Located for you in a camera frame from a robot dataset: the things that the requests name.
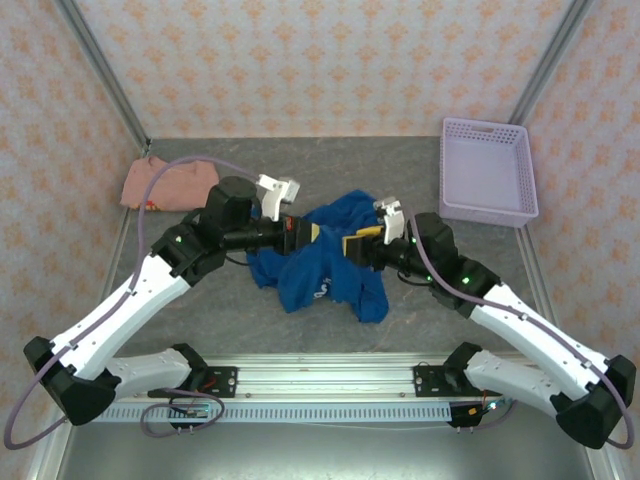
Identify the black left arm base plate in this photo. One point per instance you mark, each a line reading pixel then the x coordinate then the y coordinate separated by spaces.
pixel 227 375

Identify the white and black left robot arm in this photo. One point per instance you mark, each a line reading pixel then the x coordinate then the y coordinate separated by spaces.
pixel 120 315

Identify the aluminium frame post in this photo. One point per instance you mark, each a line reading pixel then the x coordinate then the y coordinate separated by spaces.
pixel 550 55
pixel 100 65

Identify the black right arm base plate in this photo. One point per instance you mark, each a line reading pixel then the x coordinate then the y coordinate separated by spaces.
pixel 425 385

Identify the lavender perforated plastic basket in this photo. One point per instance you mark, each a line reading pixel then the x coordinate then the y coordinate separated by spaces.
pixel 485 170

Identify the aluminium table side rail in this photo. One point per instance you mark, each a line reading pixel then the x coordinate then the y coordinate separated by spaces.
pixel 118 245
pixel 531 260

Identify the blue t-shirt with panda print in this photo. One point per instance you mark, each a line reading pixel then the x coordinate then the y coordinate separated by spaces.
pixel 310 270

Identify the folded pink t-shirt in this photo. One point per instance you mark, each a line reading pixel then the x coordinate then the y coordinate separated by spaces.
pixel 185 187

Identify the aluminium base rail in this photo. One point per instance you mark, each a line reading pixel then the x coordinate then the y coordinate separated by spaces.
pixel 325 375

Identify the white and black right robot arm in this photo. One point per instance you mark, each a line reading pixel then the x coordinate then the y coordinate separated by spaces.
pixel 525 330

